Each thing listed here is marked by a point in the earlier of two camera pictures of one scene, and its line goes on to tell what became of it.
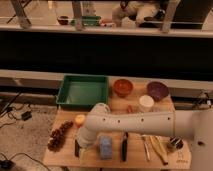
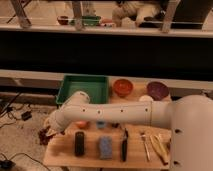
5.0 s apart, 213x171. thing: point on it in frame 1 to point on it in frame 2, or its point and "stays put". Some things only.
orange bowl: x=123 y=87 stays put
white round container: x=146 y=103 stays put
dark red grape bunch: x=58 y=136 to x=43 y=137
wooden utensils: x=157 y=142 stays put
